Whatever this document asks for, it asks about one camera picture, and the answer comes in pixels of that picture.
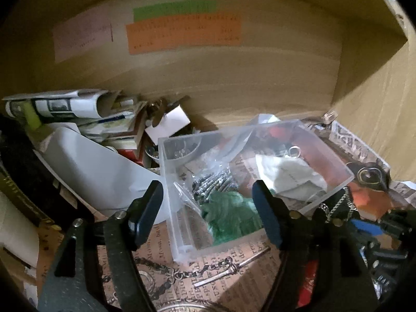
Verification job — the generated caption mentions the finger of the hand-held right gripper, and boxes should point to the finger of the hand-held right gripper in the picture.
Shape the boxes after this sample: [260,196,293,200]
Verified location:
[351,210,411,244]

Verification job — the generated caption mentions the black eye-shaped ornament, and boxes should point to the black eye-shaped ornament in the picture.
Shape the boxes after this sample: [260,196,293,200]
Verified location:
[353,165,391,192]

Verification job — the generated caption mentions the green yarn tassel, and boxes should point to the green yarn tassel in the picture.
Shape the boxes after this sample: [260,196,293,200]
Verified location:
[201,190,264,245]

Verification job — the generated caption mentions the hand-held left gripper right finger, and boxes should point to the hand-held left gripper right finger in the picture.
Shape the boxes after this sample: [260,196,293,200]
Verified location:
[252,180,379,312]

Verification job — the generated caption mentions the white card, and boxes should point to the white card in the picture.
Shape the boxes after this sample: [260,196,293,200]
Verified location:
[145,107,191,145]

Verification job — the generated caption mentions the newspaper print lining paper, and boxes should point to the newspaper print lining paper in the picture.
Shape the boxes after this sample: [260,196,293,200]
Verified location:
[36,122,416,312]

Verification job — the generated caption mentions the stack of small books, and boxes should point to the stack of small books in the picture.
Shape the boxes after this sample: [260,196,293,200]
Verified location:
[81,96,148,163]

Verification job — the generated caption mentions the metal chain with key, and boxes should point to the metal chain with key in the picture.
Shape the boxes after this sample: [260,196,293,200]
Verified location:
[135,247,272,288]

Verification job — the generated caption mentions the rolled printed paper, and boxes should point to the rolled printed paper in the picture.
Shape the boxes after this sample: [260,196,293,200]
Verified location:
[3,88,113,119]

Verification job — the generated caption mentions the silver link chain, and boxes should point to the silver link chain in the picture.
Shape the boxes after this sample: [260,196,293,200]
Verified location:
[317,190,358,223]

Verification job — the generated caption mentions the red soft object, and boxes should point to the red soft object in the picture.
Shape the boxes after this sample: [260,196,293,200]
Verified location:
[270,127,342,178]

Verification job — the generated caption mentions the large cardboard box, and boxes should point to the large cardboard box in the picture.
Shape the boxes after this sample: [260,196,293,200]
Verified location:
[0,0,409,312]

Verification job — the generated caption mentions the orange paper label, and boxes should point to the orange paper label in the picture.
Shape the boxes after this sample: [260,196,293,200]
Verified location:
[125,12,244,56]

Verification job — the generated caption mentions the white cloth pouch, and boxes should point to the white cloth pouch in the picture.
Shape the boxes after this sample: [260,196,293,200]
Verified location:
[255,154,329,202]

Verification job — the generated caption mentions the white paper sheet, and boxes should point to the white paper sheet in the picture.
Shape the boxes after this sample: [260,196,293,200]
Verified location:
[34,127,170,225]

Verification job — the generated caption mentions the green paper label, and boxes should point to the green paper label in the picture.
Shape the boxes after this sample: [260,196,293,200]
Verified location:
[133,1,218,22]

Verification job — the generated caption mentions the silver pocket watch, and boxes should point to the silver pocket watch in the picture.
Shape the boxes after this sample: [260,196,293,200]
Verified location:
[158,302,209,312]

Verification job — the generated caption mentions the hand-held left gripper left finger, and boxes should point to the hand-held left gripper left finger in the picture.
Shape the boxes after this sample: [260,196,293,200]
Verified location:
[37,180,164,312]

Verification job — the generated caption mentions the pink paper label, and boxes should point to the pink paper label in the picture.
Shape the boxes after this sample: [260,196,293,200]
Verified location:
[52,12,113,63]

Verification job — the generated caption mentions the clear plastic box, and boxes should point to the clear plastic box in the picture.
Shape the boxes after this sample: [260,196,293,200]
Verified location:
[158,119,355,263]

